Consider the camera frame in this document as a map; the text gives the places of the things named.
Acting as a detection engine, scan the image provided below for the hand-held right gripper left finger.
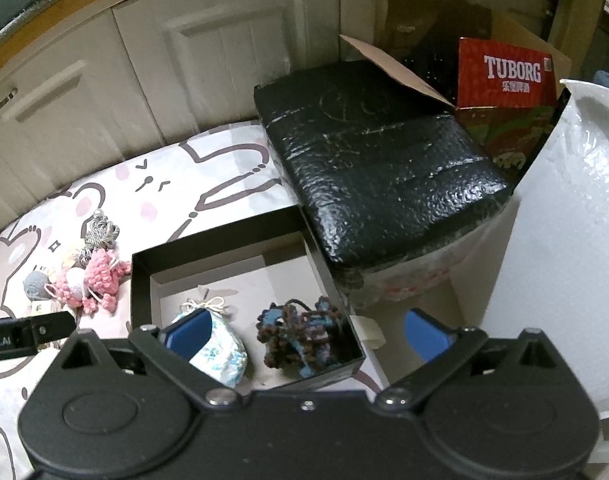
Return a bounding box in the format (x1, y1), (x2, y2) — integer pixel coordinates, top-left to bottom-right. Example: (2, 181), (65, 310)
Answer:
(59, 309), (238, 409)

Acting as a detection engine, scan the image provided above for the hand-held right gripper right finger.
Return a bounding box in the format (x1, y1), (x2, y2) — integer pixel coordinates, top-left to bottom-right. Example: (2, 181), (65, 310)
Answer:
(375, 309), (560, 408)

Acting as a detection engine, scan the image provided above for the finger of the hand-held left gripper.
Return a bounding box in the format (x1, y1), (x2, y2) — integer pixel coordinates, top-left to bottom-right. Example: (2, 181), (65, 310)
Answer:
(15, 311), (76, 352)

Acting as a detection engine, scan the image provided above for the white and pink crochet doll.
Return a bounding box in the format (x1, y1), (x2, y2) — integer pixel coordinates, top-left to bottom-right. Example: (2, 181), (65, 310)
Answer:
(58, 266), (89, 307)

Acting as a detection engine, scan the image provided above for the black storage box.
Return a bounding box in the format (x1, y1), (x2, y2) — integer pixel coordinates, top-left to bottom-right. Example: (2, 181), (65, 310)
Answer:
(131, 217), (367, 392)

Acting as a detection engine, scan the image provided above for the pink crochet toy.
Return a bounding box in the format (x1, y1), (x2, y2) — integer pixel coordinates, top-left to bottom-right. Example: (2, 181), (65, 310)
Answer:
(81, 249), (133, 315)

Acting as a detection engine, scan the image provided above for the white floral fabric pouch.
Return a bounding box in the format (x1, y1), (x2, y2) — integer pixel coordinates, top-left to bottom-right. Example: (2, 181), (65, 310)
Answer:
(171, 297), (248, 389)

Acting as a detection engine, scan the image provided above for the white paper tag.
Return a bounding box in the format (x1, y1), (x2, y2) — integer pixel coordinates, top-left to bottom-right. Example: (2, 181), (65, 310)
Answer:
(349, 314), (386, 350)

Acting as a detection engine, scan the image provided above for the grey metallic yarn ornament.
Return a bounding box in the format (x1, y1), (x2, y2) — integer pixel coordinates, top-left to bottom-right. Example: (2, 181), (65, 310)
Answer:
(82, 211), (121, 257)

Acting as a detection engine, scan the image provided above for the brown and blue crochet toy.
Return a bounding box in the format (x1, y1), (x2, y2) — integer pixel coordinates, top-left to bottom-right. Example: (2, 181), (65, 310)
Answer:
(256, 297), (346, 377)

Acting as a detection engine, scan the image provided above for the bunny printed mat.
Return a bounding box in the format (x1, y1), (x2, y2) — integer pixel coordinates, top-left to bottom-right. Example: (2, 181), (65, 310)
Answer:
(0, 120), (390, 480)

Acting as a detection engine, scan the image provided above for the white foam wrap roll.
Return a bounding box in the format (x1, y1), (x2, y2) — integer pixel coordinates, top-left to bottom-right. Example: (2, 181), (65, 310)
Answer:
(482, 78), (609, 413)

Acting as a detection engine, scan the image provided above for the red printed carton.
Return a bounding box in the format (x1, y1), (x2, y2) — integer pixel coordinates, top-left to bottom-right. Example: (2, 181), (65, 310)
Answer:
(453, 36), (571, 177)

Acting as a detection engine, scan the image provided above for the open brown cardboard box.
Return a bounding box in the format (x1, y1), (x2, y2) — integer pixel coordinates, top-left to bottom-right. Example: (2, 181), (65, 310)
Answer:
(339, 0), (573, 111)

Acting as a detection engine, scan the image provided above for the wooden countertop edge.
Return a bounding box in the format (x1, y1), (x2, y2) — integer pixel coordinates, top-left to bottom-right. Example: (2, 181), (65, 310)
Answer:
(0, 0), (120, 58)

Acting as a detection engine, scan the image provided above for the metal cabinet handle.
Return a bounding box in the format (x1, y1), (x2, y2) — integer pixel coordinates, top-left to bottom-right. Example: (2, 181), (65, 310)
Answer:
(0, 86), (19, 117)

